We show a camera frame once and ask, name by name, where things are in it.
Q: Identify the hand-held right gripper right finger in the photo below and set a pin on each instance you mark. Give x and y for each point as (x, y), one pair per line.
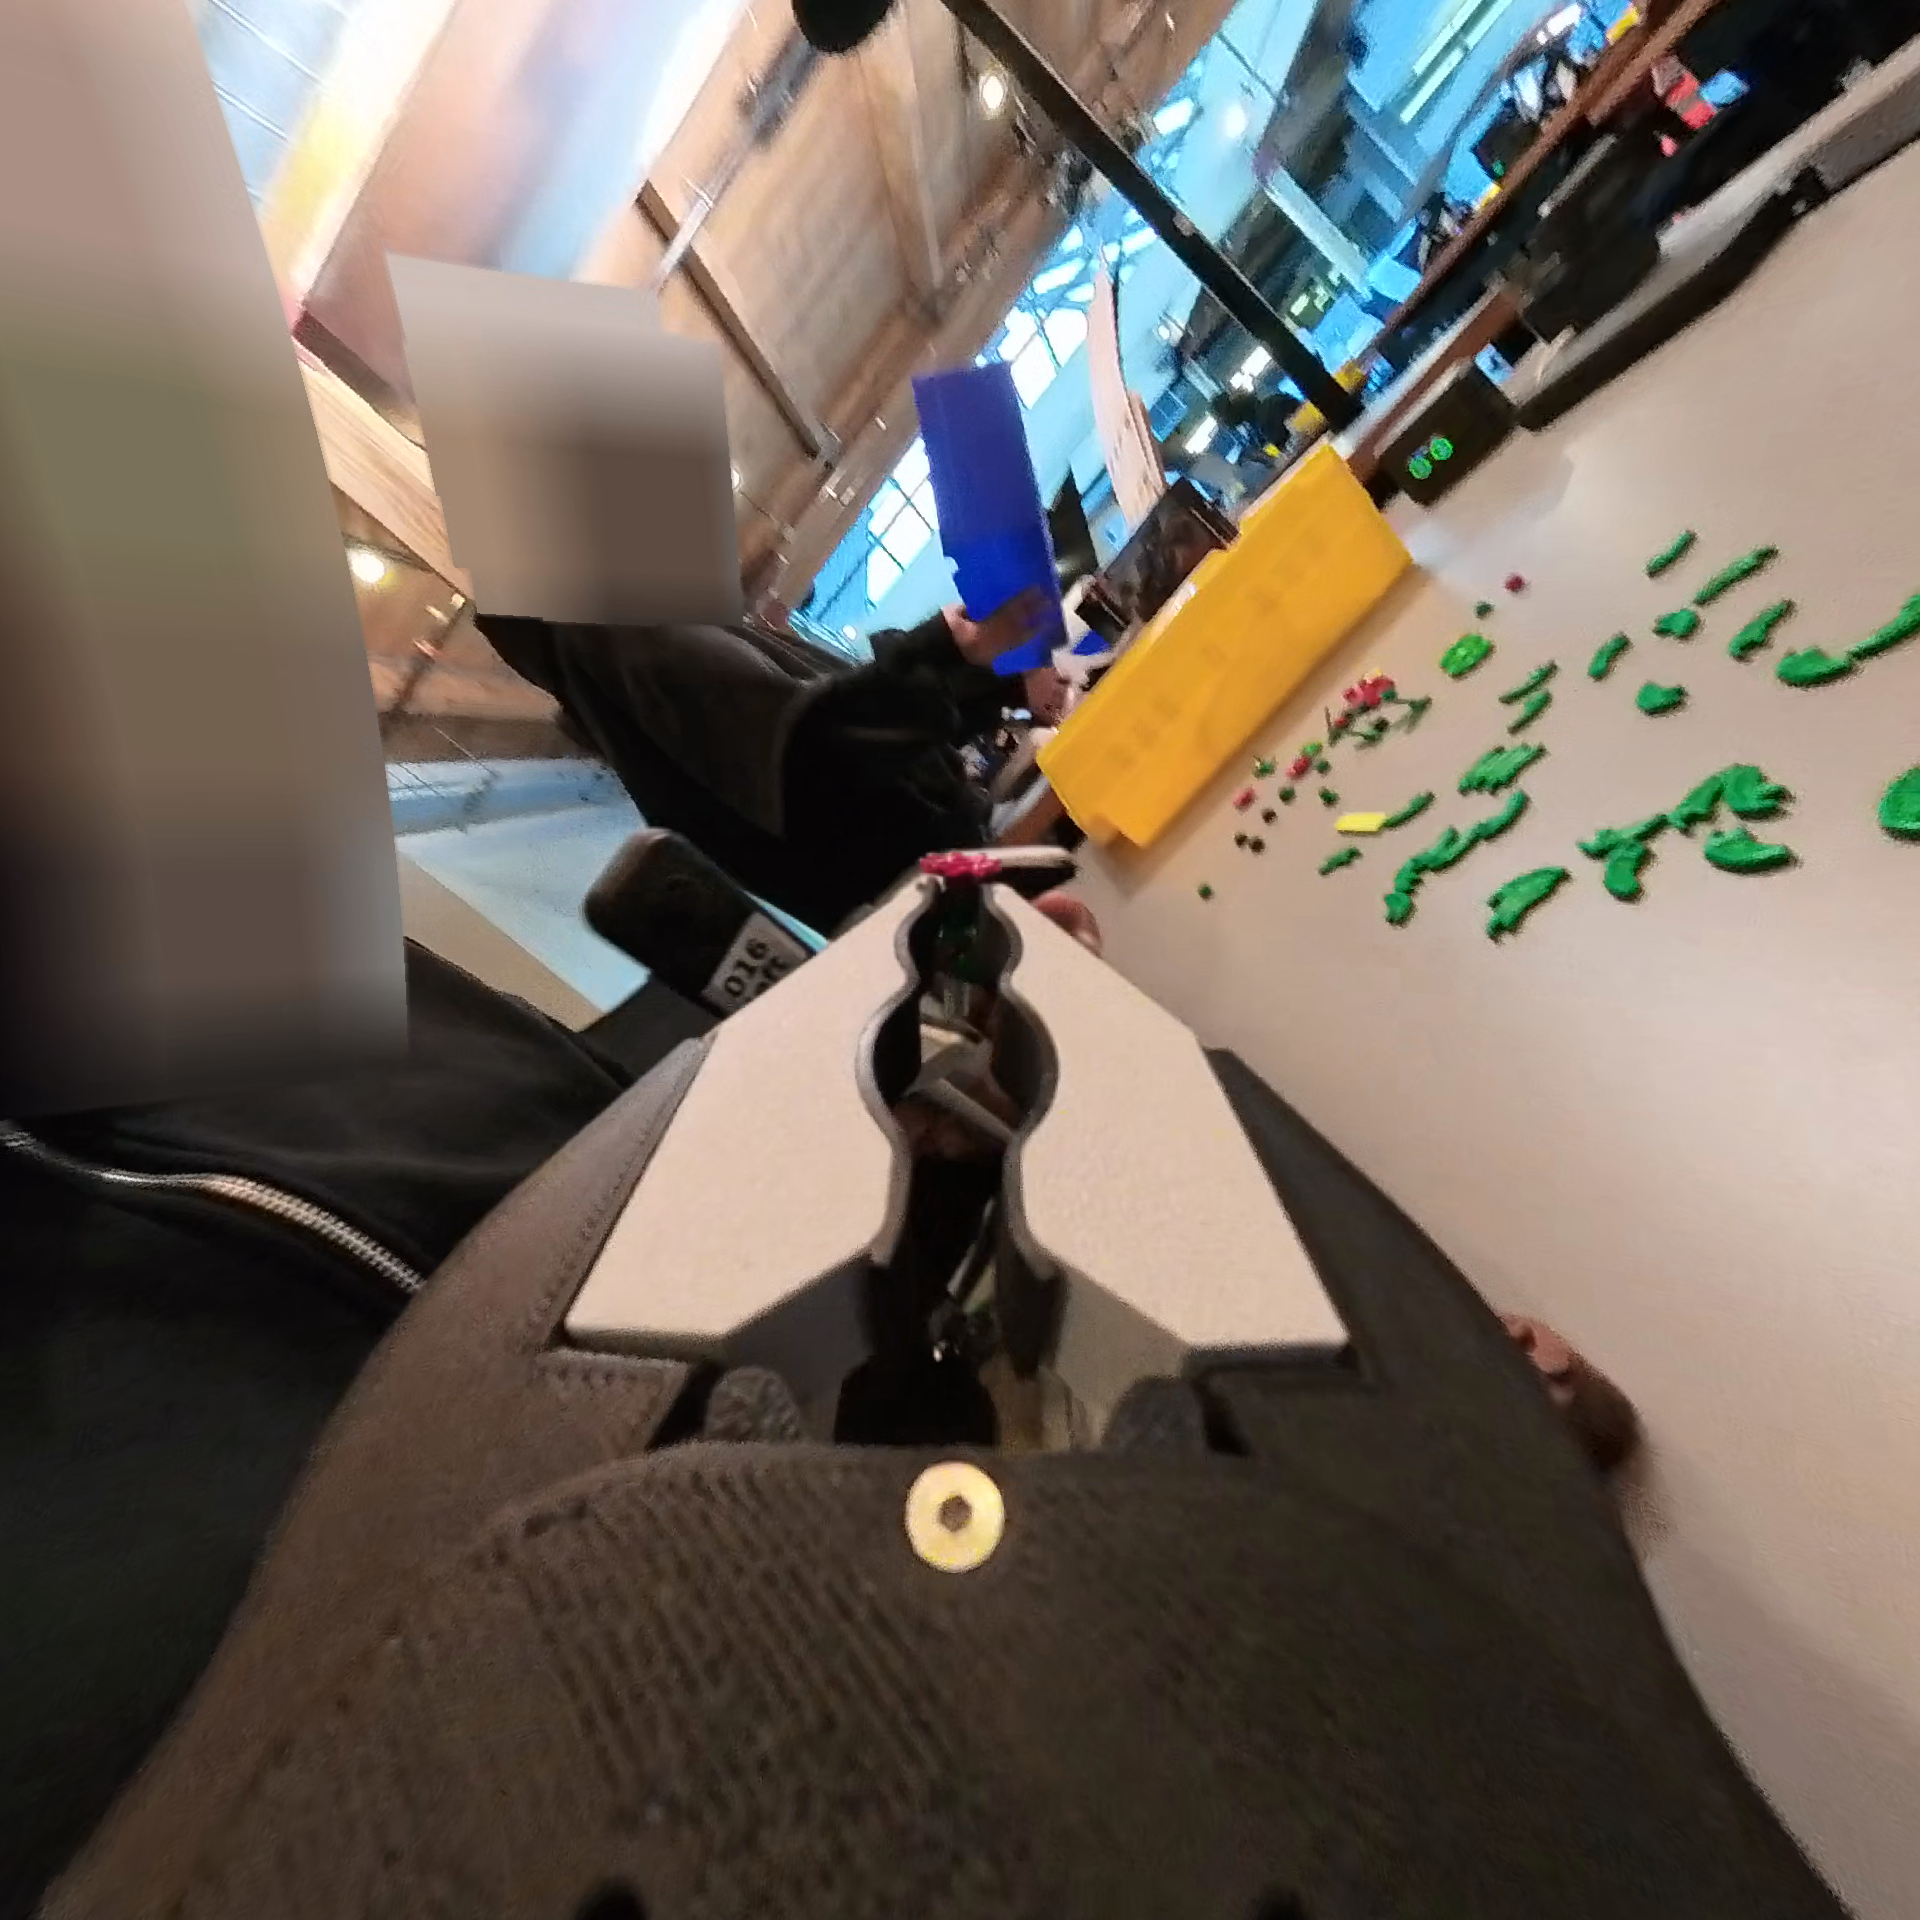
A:
(1183, 1198)

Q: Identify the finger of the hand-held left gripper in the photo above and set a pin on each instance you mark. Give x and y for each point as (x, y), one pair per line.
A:
(954, 1083)
(1041, 861)

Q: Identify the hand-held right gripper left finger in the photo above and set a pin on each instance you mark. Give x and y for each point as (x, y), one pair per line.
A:
(733, 1198)

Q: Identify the toy flower stem assembly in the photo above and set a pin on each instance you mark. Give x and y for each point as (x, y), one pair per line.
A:
(960, 864)

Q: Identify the person's left hand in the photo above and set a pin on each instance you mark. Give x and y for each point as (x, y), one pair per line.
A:
(1072, 917)

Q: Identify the yellow plastic bin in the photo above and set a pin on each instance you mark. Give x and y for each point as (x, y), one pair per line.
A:
(1232, 645)

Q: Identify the blue plastic bin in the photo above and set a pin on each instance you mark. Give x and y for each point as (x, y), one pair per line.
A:
(982, 496)

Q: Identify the brown round toy brick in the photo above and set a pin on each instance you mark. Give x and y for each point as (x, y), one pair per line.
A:
(1575, 1393)

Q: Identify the green round wheel piece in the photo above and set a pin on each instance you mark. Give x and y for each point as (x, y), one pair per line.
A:
(1467, 654)

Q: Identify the group of pink round studs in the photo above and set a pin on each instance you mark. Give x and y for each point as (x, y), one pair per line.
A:
(1511, 580)

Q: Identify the black power bank green display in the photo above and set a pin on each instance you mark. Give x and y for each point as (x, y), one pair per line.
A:
(1439, 436)

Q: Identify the scattered green leaf pieces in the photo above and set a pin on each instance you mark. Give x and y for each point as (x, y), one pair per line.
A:
(1747, 854)

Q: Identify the black power adapter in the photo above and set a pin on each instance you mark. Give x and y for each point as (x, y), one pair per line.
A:
(1647, 343)

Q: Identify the black charger box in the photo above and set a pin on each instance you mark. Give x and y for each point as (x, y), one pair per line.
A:
(1588, 241)

